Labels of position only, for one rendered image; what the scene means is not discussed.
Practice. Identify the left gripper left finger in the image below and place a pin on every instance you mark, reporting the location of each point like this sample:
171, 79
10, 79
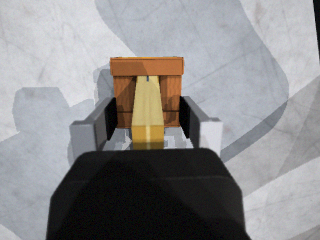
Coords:
92, 133

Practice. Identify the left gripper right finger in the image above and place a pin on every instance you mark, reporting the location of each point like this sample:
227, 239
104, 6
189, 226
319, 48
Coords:
203, 132

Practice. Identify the brown wooden block with yellow band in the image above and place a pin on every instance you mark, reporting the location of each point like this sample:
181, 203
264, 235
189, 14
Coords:
125, 71

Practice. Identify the wooden sliding bevel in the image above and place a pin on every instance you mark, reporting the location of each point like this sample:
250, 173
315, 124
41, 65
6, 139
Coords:
147, 121

